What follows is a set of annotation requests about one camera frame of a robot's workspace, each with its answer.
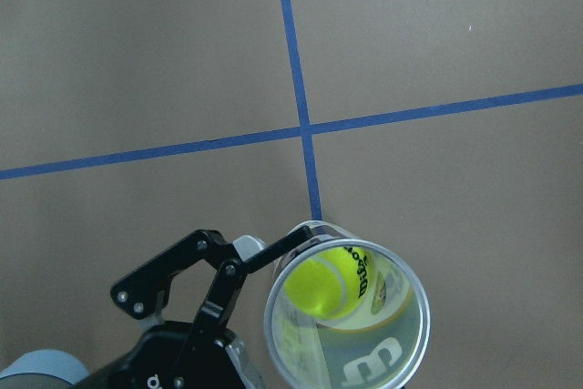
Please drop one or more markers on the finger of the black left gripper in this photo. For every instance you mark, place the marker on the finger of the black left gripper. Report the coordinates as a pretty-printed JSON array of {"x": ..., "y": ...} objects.
[
  {"x": 215, "y": 312},
  {"x": 144, "y": 292}
]

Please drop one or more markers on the Wilson tennis ball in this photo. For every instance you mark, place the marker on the Wilson tennis ball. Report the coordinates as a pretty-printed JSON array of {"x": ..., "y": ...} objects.
[{"x": 331, "y": 284}]

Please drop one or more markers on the clear tennis ball can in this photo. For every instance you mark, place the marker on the clear tennis ball can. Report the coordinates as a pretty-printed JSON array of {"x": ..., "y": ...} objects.
[{"x": 379, "y": 345}]

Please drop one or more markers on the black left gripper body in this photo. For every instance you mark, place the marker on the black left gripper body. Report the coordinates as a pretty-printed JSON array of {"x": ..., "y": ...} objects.
[{"x": 176, "y": 355}]

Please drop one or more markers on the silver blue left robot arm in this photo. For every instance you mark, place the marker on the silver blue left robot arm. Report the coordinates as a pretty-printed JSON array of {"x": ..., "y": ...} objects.
[{"x": 56, "y": 369}]

